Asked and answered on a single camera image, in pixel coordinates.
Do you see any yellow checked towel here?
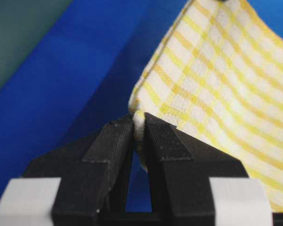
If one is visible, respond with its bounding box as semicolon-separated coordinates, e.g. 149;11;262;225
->
128;0;283;212

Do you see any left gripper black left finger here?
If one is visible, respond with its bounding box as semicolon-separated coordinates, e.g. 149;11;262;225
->
0;112;135;226

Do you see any grey-green backdrop sheet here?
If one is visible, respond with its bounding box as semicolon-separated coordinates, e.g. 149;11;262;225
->
0;0;71;90

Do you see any blue table cloth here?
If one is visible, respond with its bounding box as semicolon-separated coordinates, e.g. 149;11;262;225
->
0;0;283;212

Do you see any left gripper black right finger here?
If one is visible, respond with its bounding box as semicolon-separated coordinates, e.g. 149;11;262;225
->
143;112;272;226

